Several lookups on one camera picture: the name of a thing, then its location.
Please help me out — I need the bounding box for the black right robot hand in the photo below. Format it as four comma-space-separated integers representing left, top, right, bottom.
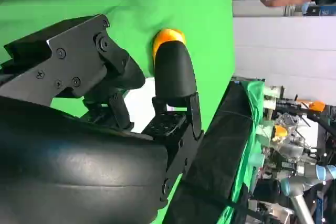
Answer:
0, 14, 205, 224

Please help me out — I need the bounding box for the lilac plate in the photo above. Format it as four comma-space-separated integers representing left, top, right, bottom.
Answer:
122, 77, 182, 131

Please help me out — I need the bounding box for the black fabric backdrop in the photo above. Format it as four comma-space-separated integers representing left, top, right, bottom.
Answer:
162, 77, 253, 224

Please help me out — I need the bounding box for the orange and white bread roll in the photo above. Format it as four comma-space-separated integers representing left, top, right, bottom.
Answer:
153, 27, 186, 60

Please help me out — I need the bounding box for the green fabric sheet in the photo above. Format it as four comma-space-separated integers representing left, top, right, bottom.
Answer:
217, 79, 266, 224

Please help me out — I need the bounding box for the green table cloth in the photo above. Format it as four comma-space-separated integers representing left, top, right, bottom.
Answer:
0, 0, 236, 224

